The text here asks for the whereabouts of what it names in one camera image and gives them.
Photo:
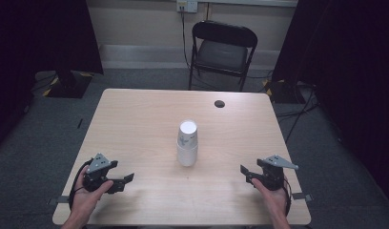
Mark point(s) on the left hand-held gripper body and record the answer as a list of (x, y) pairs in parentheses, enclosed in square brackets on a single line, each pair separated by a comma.
[(95, 178)]

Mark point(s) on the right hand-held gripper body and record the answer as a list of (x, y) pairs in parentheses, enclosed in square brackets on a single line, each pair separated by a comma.
[(272, 176)]

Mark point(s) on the plain white paper cup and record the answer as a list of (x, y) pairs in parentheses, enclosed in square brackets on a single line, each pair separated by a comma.
[(187, 157)]

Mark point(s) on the printed white paper cup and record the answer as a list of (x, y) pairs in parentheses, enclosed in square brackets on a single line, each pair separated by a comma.
[(188, 129)]

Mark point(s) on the person's left hand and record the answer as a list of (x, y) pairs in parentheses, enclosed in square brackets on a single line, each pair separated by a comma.
[(84, 198)]

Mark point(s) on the person's right hand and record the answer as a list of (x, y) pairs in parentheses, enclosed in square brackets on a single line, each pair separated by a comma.
[(275, 200)]

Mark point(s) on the grey tape strip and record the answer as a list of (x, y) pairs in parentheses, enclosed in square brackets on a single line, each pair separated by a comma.
[(60, 200), (302, 197)]

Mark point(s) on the small black floor object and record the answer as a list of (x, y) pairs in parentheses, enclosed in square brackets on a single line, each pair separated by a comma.
[(79, 123)]

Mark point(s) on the black table grommet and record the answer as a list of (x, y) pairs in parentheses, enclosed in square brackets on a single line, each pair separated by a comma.
[(219, 103)]

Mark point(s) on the black stand base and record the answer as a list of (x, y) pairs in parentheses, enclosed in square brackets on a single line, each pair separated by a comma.
[(283, 92), (68, 86)]

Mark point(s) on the black folding chair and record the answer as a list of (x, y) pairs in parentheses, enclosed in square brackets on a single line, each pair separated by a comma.
[(221, 55)]

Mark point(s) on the dark curtain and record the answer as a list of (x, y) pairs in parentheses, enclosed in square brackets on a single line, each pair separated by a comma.
[(351, 63), (30, 47)]

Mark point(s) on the white wall socket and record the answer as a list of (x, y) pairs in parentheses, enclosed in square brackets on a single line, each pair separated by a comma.
[(187, 5)]

